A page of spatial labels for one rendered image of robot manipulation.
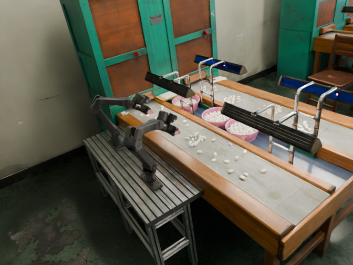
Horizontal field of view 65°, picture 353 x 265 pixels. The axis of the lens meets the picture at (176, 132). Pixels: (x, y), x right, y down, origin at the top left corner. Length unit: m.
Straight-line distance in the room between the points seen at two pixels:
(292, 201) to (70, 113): 2.62
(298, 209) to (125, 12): 1.97
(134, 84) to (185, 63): 0.62
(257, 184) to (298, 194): 0.22
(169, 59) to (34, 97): 1.50
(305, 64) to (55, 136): 3.59
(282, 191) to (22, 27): 2.70
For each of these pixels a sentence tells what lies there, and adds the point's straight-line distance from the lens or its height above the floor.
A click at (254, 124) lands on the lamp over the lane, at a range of 1.60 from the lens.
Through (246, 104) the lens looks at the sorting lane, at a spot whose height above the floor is 0.74.
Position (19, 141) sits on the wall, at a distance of 3.47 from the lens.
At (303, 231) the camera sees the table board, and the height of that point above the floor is 0.69.
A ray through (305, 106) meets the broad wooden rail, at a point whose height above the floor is 0.76.
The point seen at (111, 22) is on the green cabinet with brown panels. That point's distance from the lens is 2.51.
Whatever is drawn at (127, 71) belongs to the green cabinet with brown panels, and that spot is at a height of 1.10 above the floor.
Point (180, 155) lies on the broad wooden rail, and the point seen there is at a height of 0.76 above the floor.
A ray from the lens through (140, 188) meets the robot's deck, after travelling 1.85.
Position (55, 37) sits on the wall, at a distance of 3.24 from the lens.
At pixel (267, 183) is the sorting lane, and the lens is 1.70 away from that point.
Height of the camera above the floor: 1.88
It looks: 31 degrees down
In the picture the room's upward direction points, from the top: 9 degrees counter-clockwise
